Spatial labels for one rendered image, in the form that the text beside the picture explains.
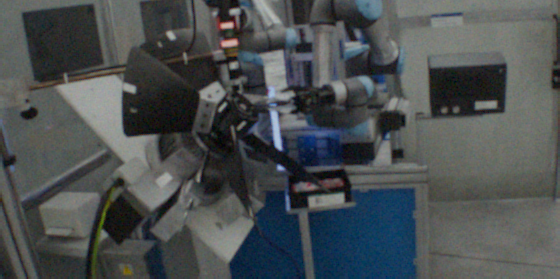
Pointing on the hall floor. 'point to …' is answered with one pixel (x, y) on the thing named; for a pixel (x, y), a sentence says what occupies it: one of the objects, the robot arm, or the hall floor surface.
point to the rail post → (422, 232)
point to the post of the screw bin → (306, 245)
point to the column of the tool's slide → (16, 229)
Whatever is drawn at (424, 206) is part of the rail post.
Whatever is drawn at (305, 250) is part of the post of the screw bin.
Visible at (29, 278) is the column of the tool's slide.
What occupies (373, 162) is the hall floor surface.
